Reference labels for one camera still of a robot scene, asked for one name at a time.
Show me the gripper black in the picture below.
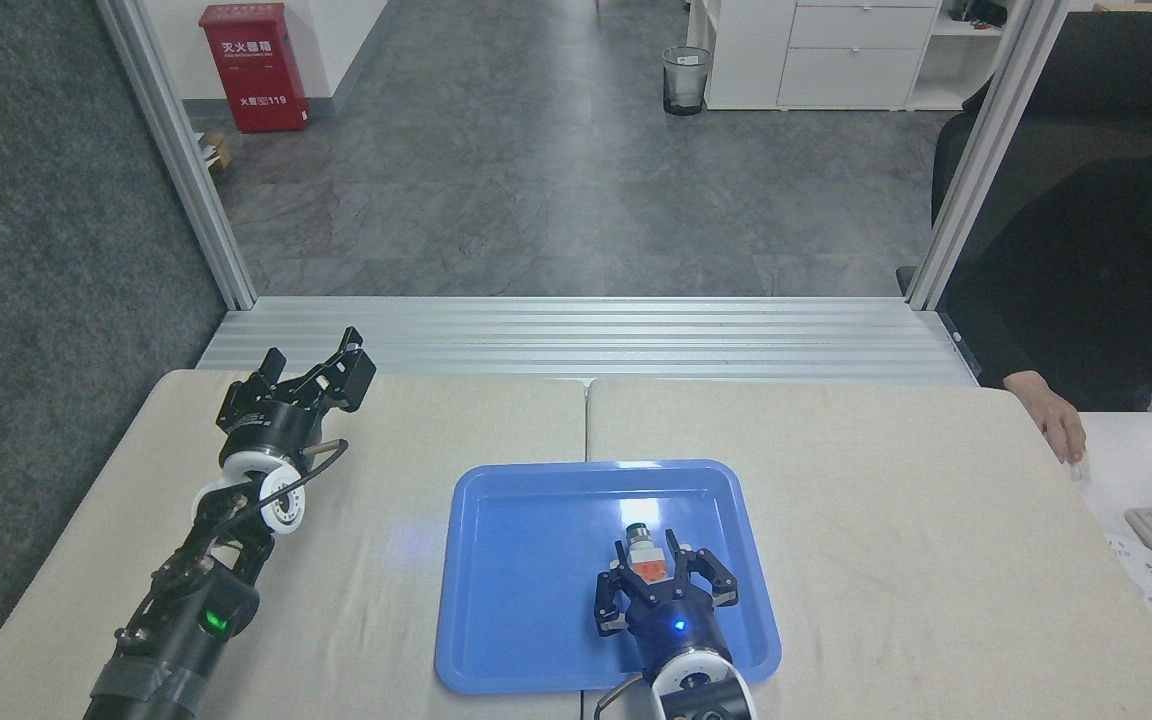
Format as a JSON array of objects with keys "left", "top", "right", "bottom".
[
  {"left": 217, "top": 326, "right": 379, "bottom": 464},
  {"left": 592, "top": 529, "right": 740, "bottom": 674}
]

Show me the switch part with orange block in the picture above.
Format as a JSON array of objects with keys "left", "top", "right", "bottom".
[{"left": 615, "top": 520, "right": 673, "bottom": 584}]

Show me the blue plastic tray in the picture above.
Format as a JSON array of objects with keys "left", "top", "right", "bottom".
[{"left": 434, "top": 459, "right": 783, "bottom": 697}]

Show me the person's hand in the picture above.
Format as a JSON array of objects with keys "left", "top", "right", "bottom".
[{"left": 1002, "top": 370, "right": 1088, "bottom": 467}]

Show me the dark grey felt partition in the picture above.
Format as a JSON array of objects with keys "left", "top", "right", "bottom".
[{"left": 0, "top": 0, "right": 229, "bottom": 693}]

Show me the red fire extinguisher box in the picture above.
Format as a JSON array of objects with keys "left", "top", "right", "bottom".
[{"left": 198, "top": 2, "right": 312, "bottom": 135}]

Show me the white power strip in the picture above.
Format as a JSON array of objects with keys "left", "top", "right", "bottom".
[{"left": 1104, "top": 536, "right": 1152, "bottom": 627}]

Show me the black mesh trash bin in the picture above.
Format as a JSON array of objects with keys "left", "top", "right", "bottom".
[{"left": 661, "top": 45, "right": 714, "bottom": 118}]

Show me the person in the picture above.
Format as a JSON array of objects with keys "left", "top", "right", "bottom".
[{"left": 940, "top": 152, "right": 1152, "bottom": 413}]

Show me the white drawer cabinet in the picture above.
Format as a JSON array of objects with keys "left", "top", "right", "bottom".
[{"left": 686, "top": 0, "right": 1009, "bottom": 112}]

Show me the black office chair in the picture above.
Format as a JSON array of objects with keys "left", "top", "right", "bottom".
[{"left": 895, "top": 10, "right": 1152, "bottom": 297}]

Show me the silver aluminium post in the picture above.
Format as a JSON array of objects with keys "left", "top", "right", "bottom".
[
  {"left": 95, "top": 0, "right": 258, "bottom": 311},
  {"left": 905, "top": 0, "right": 1074, "bottom": 312}
]

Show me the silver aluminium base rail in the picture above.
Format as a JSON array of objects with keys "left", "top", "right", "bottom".
[{"left": 195, "top": 295, "right": 979, "bottom": 388}]

